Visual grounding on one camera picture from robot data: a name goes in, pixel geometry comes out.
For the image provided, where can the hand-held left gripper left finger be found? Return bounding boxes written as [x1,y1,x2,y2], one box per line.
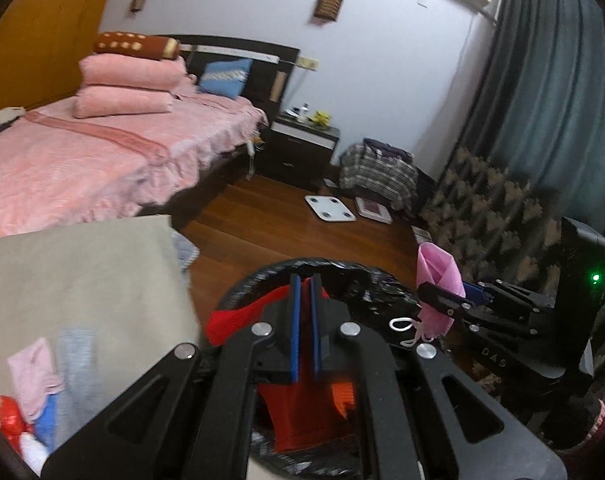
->
[41,272,303,480]

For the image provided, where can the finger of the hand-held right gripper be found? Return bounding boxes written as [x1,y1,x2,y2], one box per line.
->
[463,280,556,311]
[417,281,533,336]

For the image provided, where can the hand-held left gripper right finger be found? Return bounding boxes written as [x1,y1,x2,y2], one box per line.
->
[310,272,567,480]

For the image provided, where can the pink face mask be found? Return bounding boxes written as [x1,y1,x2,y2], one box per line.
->
[390,242,466,348]

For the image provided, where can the trash bin with black bag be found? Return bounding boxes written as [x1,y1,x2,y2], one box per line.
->
[205,257,463,480]

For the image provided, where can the red cloth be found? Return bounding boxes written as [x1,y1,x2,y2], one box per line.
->
[206,272,356,456]

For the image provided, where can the pink sock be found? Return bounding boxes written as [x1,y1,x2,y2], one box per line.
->
[7,337,66,423]

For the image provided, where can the orange mesh cloth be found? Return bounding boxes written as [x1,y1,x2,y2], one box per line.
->
[331,382,357,418]

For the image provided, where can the white scale with red window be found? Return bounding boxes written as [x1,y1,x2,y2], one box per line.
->
[355,196,394,224]

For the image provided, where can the white bathroom scale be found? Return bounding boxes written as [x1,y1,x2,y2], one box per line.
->
[304,194,357,223]

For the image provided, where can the plaid bag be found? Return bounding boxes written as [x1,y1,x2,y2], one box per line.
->
[339,142,419,211]

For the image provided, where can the grey quilted pad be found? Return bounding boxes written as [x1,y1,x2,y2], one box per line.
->
[171,230,200,273]

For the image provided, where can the dark nightstand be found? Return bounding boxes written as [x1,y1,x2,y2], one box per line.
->
[255,112,341,191]

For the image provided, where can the dark green patterned curtain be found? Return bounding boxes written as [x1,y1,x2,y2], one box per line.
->
[415,0,605,396]

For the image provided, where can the grey cloth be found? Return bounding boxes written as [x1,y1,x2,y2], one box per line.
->
[57,327,99,441]

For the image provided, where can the beige tablecloth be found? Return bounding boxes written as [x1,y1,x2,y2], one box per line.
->
[0,215,203,480]

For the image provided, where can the blue pillow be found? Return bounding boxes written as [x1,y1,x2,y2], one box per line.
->
[198,57,254,100]

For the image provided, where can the pink bedspread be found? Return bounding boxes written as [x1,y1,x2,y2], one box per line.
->
[0,92,269,241]

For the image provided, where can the dark wooden bed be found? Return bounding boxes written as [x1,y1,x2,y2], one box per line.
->
[0,35,302,241]

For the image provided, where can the pink folded blanket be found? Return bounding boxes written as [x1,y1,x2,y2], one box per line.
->
[72,86,174,120]

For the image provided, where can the white crumpled tissue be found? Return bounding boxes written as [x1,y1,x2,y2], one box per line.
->
[20,432,50,476]

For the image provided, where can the red white wrapper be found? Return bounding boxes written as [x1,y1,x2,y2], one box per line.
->
[0,395,33,436]

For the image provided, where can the stacked pink pillows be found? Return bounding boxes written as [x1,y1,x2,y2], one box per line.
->
[78,54,188,93]

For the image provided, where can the brown dotted blanket roll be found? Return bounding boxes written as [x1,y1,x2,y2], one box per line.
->
[93,31,182,62]

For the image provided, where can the black white garment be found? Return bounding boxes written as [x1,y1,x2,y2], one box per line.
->
[0,106,26,150]

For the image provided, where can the wooden wardrobe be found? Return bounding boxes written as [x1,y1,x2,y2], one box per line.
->
[0,0,126,116]

